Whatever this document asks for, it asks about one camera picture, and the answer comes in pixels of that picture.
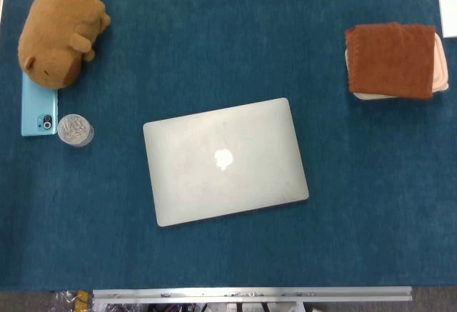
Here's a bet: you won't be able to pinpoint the teal blue table mat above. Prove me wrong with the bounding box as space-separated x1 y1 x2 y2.
0 0 457 293

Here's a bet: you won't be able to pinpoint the light blue smartphone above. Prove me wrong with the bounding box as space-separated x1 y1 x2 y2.
20 71 59 137

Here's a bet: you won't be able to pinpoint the aluminium profile rail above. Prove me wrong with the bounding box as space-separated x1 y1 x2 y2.
91 286 413 304

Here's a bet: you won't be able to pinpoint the silver laptop computer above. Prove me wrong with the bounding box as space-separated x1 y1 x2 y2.
142 97 310 228

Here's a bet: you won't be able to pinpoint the tangled coloured wires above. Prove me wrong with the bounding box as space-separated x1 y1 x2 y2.
148 303 208 312

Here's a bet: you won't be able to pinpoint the cream plastic lidded container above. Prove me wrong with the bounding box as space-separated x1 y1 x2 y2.
344 33 450 102

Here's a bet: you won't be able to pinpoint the clear jar of paper clips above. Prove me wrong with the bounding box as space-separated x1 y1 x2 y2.
56 113 96 148

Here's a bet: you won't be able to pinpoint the folded brown towel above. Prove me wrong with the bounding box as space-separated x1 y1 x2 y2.
344 21 437 101

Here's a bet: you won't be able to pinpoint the brown capybara plush toy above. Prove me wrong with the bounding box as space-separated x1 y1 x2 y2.
17 0 112 90

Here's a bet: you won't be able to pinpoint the clear plastic bag with parts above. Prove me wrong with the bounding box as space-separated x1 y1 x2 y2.
49 289 94 312

